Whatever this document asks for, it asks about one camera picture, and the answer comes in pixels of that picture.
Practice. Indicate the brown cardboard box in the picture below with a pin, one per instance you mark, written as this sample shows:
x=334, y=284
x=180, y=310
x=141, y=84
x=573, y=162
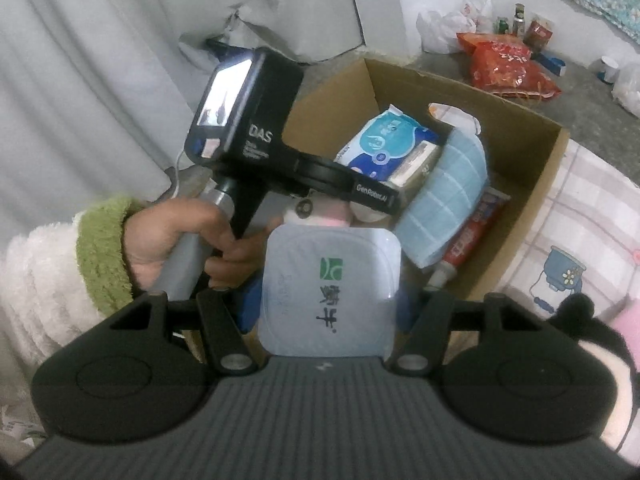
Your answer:
x=515, y=160

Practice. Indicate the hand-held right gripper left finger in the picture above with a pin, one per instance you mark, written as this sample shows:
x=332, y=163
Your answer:
x=247, y=305

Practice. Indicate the person's left forearm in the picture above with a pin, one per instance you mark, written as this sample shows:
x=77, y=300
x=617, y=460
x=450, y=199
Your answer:
x=50, y=270

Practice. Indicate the white orange packet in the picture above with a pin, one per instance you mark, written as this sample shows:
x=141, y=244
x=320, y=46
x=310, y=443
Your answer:
x=457, y=117

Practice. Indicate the small red carton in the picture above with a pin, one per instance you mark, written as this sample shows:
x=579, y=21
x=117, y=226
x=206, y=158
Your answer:
x=539, y=34

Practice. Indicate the pink plush toy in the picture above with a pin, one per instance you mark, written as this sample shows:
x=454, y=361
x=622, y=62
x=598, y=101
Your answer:
x=629, y=325

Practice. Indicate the white cup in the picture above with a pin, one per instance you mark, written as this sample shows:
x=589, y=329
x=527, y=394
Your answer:
x=607, y=69

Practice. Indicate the white plastic bag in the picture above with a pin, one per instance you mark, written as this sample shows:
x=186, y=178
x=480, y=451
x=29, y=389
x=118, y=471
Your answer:
x=445, y=25

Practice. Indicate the pink checked bedsheet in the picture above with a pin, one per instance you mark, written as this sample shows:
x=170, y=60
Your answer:
x=590, y=210

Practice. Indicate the small blue packet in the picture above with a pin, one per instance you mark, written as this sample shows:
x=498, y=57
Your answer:
x=551, y=63

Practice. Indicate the small dark bottle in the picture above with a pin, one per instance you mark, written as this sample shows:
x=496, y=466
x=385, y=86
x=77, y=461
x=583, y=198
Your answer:
x=502, y=26

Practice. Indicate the person's left hand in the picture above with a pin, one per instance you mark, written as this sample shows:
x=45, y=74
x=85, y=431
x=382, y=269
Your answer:
x=160, y=230

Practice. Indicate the blue checked towel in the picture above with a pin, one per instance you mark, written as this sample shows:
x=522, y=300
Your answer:
x=445, y=195

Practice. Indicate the red white toothpaste tube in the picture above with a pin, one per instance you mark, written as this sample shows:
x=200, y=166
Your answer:
x=470, y=235

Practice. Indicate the black-haired plush doll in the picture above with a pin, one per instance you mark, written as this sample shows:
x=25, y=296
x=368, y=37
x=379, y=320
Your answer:
x=590, y=340

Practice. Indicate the white curtain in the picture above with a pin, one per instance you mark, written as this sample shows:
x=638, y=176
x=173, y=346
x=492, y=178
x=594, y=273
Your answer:
x=75, y=60

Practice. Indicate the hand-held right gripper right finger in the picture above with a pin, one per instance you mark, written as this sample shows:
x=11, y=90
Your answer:
x=411, y=310

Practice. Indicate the blue wet wipes pack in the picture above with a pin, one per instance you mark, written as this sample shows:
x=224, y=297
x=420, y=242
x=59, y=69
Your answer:
x=385, y=140

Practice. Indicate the white square plastic lid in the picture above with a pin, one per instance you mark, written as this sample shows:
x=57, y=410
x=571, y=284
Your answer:
x=330, y=300

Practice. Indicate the red snack bag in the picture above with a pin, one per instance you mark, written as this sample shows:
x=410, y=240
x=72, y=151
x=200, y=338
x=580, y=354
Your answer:
x=505, y=67

